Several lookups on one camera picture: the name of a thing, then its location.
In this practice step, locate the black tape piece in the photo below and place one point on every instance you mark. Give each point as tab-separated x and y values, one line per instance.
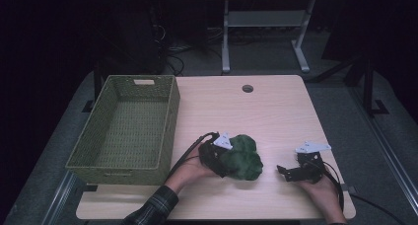
90	187

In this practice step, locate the black metal stand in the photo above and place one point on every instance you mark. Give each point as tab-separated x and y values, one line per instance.
368	87
97	87

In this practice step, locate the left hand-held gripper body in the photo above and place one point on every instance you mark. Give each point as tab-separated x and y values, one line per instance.
210	156

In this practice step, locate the white metal desk frame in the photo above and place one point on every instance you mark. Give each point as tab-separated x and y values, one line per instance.
266	18

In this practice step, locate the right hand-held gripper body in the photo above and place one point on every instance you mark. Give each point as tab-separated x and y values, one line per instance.
310	170

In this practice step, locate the aluminium floor rail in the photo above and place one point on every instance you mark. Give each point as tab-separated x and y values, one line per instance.
391	154
62	195

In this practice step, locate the green woven basket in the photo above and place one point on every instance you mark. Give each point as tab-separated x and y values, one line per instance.
105	146

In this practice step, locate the dark cabinet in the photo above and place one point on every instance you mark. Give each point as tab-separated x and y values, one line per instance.
131	47

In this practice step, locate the grey tape piece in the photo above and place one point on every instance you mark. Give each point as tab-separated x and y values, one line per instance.
349	188

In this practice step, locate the person's left hand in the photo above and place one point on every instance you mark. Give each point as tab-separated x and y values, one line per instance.
190	174

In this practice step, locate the person's right hand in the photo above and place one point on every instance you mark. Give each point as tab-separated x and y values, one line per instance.
327	198

